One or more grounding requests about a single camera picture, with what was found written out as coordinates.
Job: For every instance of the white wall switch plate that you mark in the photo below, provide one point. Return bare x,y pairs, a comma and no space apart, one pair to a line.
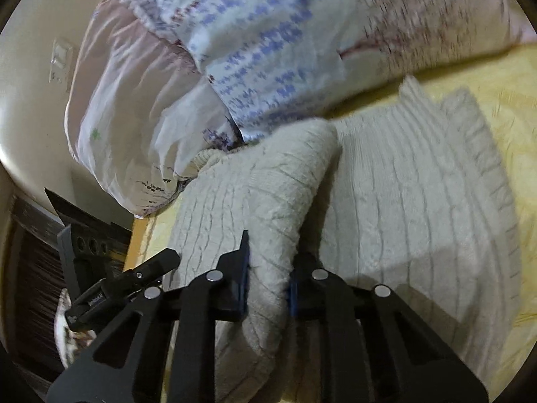
62,63

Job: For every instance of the floral lavender pillow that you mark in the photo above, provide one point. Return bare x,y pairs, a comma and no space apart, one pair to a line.
274,61

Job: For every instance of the dark bedside furniture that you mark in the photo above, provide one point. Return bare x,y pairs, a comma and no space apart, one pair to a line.
32,281

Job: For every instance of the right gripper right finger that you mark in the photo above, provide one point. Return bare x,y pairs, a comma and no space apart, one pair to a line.
373,347

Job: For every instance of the pink floral pillow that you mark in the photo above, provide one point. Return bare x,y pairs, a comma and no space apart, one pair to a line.
139,112

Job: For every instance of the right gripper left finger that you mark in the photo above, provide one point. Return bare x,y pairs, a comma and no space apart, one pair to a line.
153,345

